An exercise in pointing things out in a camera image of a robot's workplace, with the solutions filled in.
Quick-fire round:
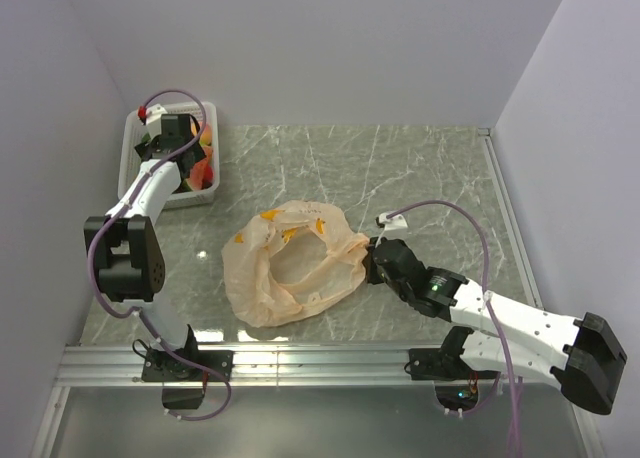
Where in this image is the translucent orange plastic bag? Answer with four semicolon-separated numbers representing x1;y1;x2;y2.
222;200;369;328

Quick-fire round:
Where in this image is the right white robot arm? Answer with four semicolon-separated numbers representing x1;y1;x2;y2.
365;238;627;415

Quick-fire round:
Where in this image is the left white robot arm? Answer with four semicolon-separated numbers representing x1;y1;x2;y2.
84;107;208;380

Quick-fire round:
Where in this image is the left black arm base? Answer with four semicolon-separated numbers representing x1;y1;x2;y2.
140;349;234;421

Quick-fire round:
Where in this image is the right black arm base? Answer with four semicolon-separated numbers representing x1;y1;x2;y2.
403;348;479;412

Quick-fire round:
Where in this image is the peach fruit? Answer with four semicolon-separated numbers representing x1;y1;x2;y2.
191;123;213;147

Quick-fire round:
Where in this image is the white perforated plastic basket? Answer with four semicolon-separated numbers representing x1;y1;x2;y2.
117;101;220;209

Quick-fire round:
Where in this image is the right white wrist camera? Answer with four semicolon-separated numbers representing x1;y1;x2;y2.
375;212;409;239

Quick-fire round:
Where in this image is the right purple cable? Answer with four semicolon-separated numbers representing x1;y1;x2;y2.
384;200;525;458

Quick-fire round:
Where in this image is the purple cable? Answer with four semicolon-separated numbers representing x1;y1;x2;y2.
384;200;525;458
87;88;232;423

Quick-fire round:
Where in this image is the aluminium mounting rail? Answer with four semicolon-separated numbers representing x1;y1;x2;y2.
29;342;584;458

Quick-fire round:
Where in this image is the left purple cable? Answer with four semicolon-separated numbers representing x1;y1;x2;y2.
87;88;232;423

